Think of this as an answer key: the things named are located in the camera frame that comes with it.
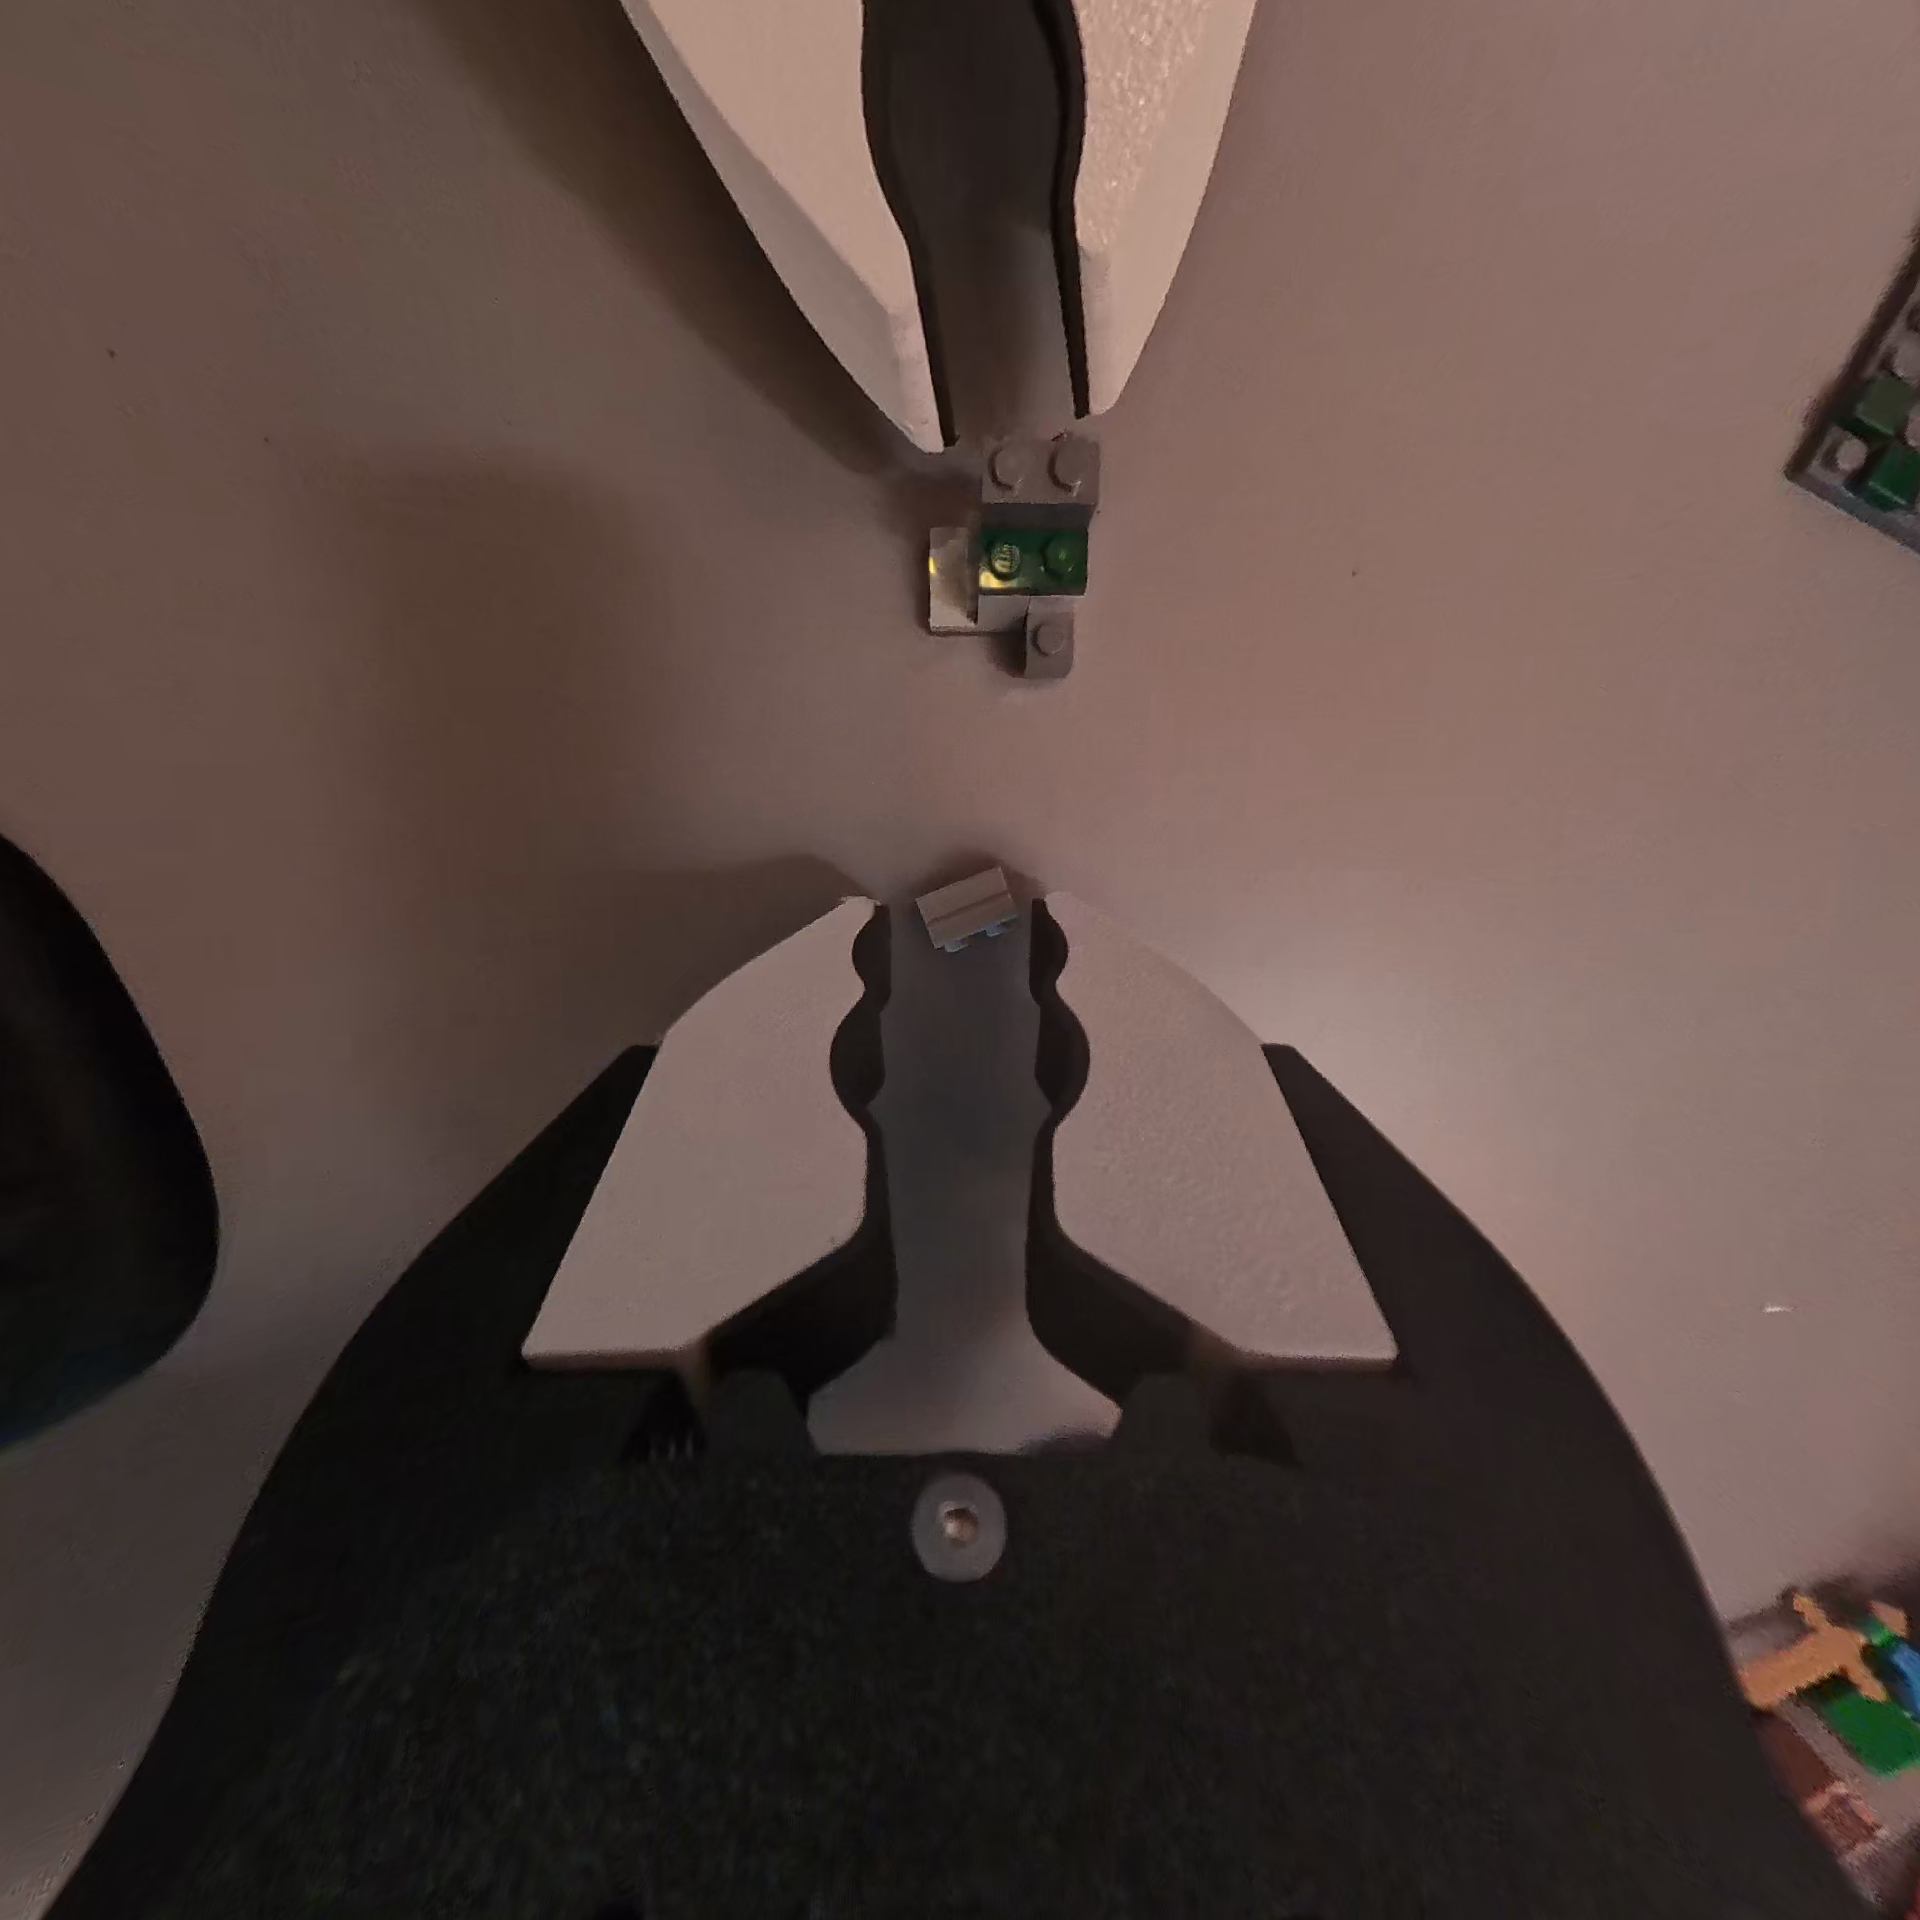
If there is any small grey toy brick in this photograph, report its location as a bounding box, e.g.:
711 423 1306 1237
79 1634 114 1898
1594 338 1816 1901
912 861 1025 958

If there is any tan toy brick assembly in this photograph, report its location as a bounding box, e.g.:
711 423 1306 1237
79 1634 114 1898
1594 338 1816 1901
1726 1587 1920 1862

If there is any grey desk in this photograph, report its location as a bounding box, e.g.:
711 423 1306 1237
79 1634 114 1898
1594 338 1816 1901
0 0 1920 1920

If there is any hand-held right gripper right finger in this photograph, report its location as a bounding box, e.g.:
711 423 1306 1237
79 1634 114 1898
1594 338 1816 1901
1032 891 1408 1370

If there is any grey toy baseplate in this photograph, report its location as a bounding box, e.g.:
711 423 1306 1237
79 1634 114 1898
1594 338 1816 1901
1783 225 1920 557

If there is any grey green toy brick assembly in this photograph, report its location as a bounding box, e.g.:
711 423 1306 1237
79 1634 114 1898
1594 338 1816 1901
920 428 1107 687

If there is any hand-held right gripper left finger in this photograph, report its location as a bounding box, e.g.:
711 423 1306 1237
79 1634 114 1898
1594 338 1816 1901
521 891 903 1374

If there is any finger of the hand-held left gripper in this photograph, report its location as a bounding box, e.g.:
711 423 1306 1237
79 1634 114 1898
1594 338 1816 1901
1035 0 1265 423
620 0 1057 455

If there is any black mesh chair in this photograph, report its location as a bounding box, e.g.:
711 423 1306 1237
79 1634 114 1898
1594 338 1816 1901
0 833 222 1461

